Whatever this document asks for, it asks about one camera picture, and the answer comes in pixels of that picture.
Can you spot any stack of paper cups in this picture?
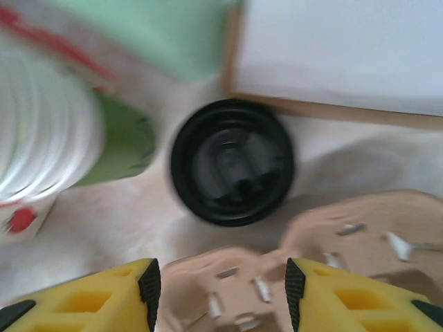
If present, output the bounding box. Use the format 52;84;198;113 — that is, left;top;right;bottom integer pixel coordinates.
0;33;157;205

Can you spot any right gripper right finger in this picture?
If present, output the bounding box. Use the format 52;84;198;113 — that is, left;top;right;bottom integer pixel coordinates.
285;257;443;332

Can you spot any white red-print paper bag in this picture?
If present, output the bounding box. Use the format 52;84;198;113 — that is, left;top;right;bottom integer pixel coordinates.
0;0;122;245

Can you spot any brown cardboard cup carrier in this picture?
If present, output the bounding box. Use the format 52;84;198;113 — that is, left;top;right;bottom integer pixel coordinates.
157;189;443;332

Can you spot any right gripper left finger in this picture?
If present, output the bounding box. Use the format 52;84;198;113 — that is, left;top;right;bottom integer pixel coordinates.
0;257;162;332

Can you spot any white napkin stack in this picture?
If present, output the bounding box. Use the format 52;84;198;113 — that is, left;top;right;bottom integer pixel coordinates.
233;0;443;117

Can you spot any green black-lid coffee cup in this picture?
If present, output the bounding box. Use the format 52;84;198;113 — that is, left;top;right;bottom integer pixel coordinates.
169;98;297;228

